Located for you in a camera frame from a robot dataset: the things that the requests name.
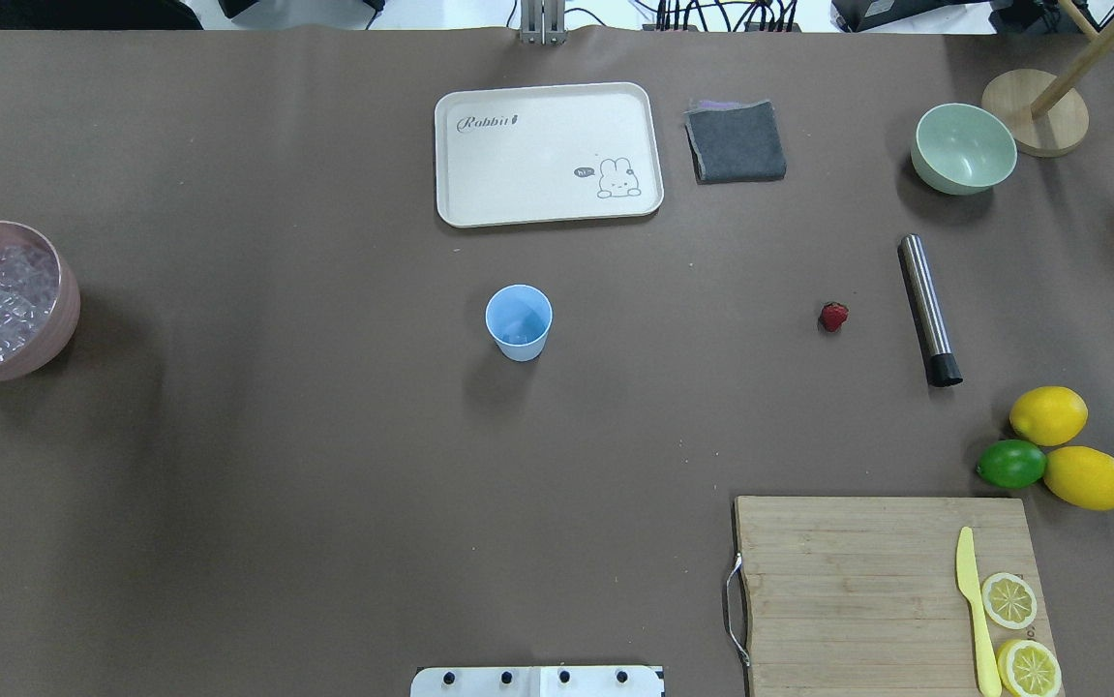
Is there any pink bowl of ice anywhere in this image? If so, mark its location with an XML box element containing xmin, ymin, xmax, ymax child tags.
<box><xmin>0</xmin><ymin>220</ymin><xmax>80</xmax><ymax>382</ymax></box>

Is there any lemon slice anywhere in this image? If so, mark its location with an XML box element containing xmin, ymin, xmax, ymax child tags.
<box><xmin>981</xmin><ymin>572</ymin><xmax>1039</xmax><ymax>630</ymax></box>
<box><xmin>996</xmin><ymin>640</ymin><xmax>1064</xmax><ymax>696</ymax></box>

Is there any yellow plastic knife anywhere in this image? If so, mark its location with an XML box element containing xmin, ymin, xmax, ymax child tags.
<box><xmin>954</xmin><ymin>527</ymin><xmax>1003</xmax><ymax>696</ymax></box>

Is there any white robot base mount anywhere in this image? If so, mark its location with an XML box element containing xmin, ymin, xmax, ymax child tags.
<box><xmin>409</xmin><ymin>662</ymin><xmax>666</xmax><ymax>696</ymax></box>

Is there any cream rabbit tray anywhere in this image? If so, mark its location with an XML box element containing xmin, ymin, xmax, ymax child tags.
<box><xmin>434</xmin><ymin>82</ymin><xmax>666</xmax><ymax>228</ymax></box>

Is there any red strawberry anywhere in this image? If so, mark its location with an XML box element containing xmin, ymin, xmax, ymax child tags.
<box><xmin>818</xmin><ymin>303</ymin><xmax>850</xmax><ymax>334</ymax></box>

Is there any grey folded cloth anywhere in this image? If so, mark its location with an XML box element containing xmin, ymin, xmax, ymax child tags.
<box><xmin>684</xmin><ymin>99</ymin><xmax>788</xmax><ymax>184</ymax></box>

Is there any wooden cutting board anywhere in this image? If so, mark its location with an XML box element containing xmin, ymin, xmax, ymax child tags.
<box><xmin>734</xmin><ymin>495</ymin><xmax>1040</xmax><ymax>696</ymax></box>

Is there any yellow lemon near board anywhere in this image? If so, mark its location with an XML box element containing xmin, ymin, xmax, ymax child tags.
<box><xmin>1043</xmin><ymin>445</ymin><xmax>1114</xmax><ymax>511</ymax></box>

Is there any green lime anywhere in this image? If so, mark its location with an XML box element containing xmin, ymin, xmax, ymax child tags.
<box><xmin>976</xmin><ymin>439</ymin><xmax>1048</xmax><ymax>490</ymax></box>

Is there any wooden mug tree stand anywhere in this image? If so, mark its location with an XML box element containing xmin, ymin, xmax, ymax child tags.
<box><xmin>981</xmin><ymin>1</ymin><xmax>1114</xmax><ymax>158</ymax></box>

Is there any yellow lemon upper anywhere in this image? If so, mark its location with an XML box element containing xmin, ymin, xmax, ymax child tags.
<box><xmin>1009</xmin><ymin>385</ymin><xmax>1089</xmax><ymax>446</ymax></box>

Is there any light blue cup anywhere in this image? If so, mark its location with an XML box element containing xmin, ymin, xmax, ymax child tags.
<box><xmin>485</xmin><ymin>284</ymin><xmax>554</xmax><ymax>362</ymax></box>

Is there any lemon slice upper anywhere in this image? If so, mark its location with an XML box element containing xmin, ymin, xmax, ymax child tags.
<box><xmin>981</xmin><ymin>572</ymin><xmax>1039</xmax><ymax>630</ymax></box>

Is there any mint green bowl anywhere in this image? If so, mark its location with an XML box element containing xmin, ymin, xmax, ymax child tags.
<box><xmin>911</xmin><ymin>104</ymin><xmax>1018</xmax><ymax>196</ymax></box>

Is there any lemon slice lower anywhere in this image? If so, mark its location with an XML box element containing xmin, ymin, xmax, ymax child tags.
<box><xmin>996</xmin><ymin>640</ymin><xmax>1064</xmax><ymax>696</ymax></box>

